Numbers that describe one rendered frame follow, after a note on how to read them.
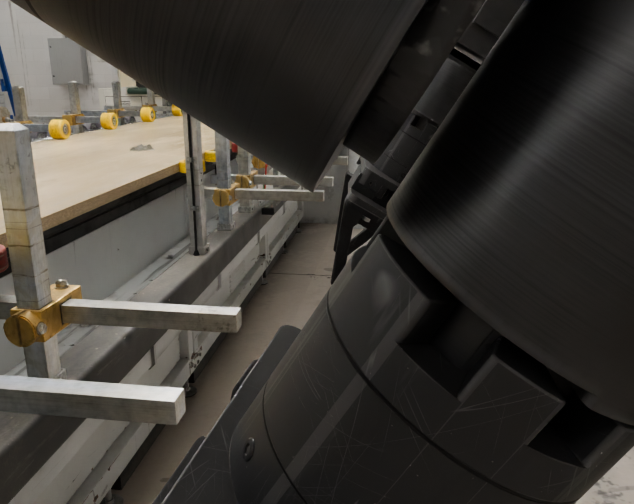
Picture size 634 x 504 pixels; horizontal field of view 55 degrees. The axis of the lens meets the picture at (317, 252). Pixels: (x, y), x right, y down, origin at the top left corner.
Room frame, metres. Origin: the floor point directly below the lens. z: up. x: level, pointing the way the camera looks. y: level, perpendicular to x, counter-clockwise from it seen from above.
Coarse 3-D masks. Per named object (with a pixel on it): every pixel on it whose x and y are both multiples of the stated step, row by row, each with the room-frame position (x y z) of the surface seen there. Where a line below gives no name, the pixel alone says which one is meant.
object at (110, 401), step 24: (0, 384) 0.62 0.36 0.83; (24, 384) 0.62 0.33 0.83; (48, 384) 0.62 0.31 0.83; (72, 384) 0.62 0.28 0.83; (96, 384) 0.62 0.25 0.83; (120, 384) 0.62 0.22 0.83; (0, 408) 0.61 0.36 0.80; (24, 408) 0.61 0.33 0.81; (48, 408) 0.60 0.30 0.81; (72, 408) 0.60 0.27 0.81; (96, 408) 0.60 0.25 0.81; (120, 408) 0.59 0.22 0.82; (144, 408) 0.59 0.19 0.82; (168, 408) 0.58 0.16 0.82
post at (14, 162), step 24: (0, 144) 0.83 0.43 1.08; (24, 144) 0.85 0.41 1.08; (0, 168) 0.83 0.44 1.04; (24, 168) 0.84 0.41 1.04; (0, 192) 0.83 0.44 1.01; (24, 192) 0.83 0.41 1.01; (24, 216) 0.83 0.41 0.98; (24, 240) 0.83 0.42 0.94; (24, 264) 0.83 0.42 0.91; (24, 288) 0.83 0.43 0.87; (48, 288) 0.86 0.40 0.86; (48, 360) 0.83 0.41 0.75
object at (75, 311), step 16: (0, 304) 0.88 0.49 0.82; (16, 304) 0.88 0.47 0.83; (64, 304) 0.87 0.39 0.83; (80, 304) 0.87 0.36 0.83; (96, 304) 0.87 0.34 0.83; (112, 304) 0.87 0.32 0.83; (128, 304) 0.87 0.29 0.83; (144, 304) 0.87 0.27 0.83; (160, 304) 0.87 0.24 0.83; (176, 304) 0.87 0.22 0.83; (64, 320) 0.87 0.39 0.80; (80, 320) 0.87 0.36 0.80; (96, 320) 0.86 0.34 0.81; (112, 320) 0.86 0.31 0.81; (128, 320) 0.85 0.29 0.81; (144, 320) 0.85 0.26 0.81; (160, 320) 0.85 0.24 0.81; (176, 320) 0.84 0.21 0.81; (192, 320) 0.84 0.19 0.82; (208, 320) 0.84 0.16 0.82; (224, 320) 0.83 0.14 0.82; (240, 320) 0.85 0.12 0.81
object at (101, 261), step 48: (144, 192) 1.75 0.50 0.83; (48, 240) 1.24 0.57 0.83; (96, 240) 1.44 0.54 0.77; (144, 240) 1.71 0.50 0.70; (288, 240) 4.08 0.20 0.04; (0, 288) 1.07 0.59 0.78; (96, 288) 1.41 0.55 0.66; (240, 288) 2.77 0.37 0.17; (0, 336) 1.05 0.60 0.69; (192, 336) 2.06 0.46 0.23; (144, 384) 1.70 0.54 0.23; (96, 432) 1.40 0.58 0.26; (144, 432) 1.60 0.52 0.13; (96, 480) 1.33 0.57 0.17
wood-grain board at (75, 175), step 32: (128, 128) 3.08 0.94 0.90; (160, 128) 3.08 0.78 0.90; (64, 160) 1.94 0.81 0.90; (96, 160) 1.94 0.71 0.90; (128, 160) 1.94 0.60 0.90; (160, 160) 1.94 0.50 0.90; (64, 192) 1.40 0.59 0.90; (96, 192) 1.40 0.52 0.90; (128, 192) 1.53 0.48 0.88; (0, 224) 1.09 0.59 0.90
